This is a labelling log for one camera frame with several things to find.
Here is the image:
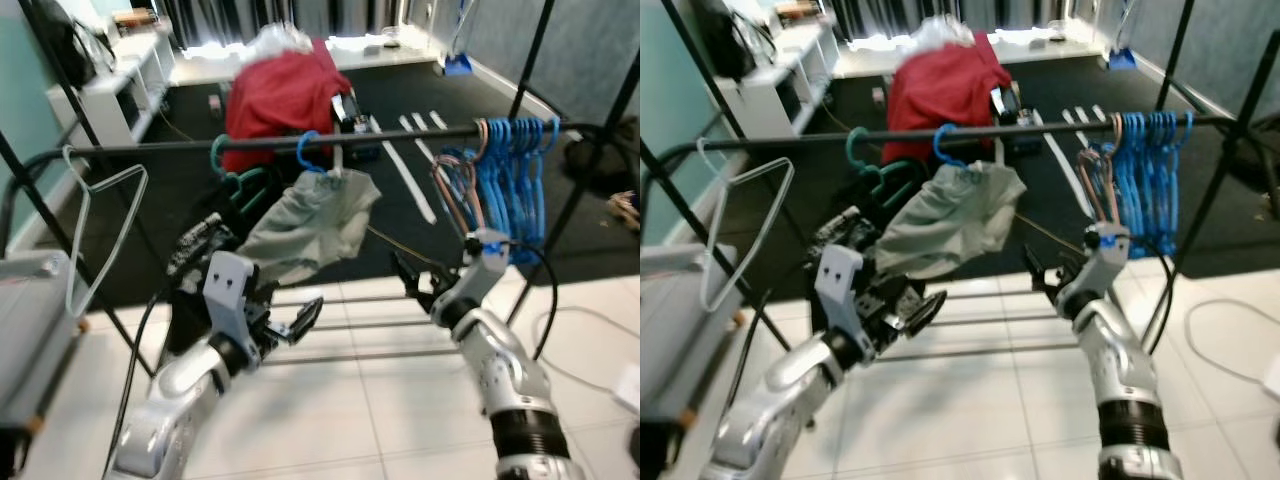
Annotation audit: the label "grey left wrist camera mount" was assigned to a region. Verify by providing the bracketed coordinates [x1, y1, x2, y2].
[203, 252, 263, 343]
[815, 245, 866, 346]

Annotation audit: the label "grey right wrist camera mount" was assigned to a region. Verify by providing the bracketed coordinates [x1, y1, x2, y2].
[462, 228, 511, 301]
[1078, 222, 1133, 296]

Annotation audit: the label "white plastic bag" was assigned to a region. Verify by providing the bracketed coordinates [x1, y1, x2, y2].
[905, 15, 991, 56]
[245, 22, 319, 63]

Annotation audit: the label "black metal clothes rack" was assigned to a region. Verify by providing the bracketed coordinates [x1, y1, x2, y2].
[640, 0, 1280, 366]
[0, 0, 641, 371]

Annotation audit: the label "black electronic device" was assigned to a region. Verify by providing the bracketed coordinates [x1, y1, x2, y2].
[990, 85, 1031, 128]
[332, 90, 375, 136]

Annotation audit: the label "white floor cable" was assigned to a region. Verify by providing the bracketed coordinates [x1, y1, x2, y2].
[530, 305, 641, 396]
[1185, 297, 1280, 386]

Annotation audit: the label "grey ottoman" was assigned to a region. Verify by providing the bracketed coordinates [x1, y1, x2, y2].
[640, 243, 746, 426]
[0, 250, 86, 431]

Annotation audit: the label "dark curtain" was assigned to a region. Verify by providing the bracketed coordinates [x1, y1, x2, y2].
[830, 0, 1101, 41]
[160, 0, 441, 46]

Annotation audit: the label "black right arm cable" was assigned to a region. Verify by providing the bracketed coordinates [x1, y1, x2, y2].
[500, 240, 558, 361]
[1130, 235, 1176, 356]

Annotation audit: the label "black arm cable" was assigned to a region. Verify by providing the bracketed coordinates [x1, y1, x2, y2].
[500, 240, 558, 361]
[720, 290, 771, 441]
[105, 290, 171, 471]
[1130, 235, 1176, 356]

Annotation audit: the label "white wire hanger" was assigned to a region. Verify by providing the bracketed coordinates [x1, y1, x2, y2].
[62, 145, 149, 319]
[697, 138, 796, 313]

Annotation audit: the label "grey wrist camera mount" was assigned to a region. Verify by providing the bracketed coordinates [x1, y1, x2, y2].
[815, 245, 866, 346]
[462, 228, 511, 301]
[1078, 222, 1133, 296]
[203, 252, 263, 343]

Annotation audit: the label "pink plastic hanger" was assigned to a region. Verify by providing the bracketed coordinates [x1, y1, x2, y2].
[1078, 113, 1126, 226]
[432, 120, 491, 239]

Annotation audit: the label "black bag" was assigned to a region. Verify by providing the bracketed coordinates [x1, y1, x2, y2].
[695, 0, 759, 81]
[35, 0, 101, 89]

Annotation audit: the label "grey shorts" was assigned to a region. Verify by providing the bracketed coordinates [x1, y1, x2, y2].
[875, 163, 1026, 281]
[238, 170, 383, 286]

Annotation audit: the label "red fabric bundle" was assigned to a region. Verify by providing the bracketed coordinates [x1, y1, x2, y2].
[885, 33, 1013, 166]
[222, 38, 353, 173]

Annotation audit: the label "teal plastic hanger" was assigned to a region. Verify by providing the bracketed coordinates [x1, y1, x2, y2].
[210, 135, 273, 206]
[845, 127, 916, 201]

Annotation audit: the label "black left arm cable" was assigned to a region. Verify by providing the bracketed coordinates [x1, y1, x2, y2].
[720, 290, 771, 441]
[105, 290, 171, 471]

